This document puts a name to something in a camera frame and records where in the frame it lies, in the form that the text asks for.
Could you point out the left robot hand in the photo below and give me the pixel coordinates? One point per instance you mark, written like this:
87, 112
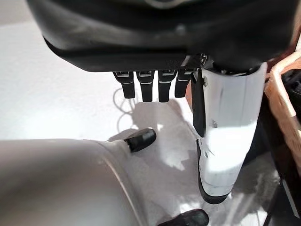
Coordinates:
164, 35

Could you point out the fuzzy black garment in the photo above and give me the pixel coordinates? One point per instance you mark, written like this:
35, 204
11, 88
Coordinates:
294, 87

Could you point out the rectangular wicker laundry basket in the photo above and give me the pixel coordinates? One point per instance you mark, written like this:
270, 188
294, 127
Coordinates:
282, 110

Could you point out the silver left robot leg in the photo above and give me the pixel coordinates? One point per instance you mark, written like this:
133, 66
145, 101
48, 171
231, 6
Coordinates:
58, 183

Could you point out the silver robot leg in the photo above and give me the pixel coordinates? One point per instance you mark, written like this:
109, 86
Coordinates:
188, 219
58, 183

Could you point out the silver right robot leg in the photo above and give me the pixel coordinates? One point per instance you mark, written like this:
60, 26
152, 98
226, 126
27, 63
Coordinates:
188, 219

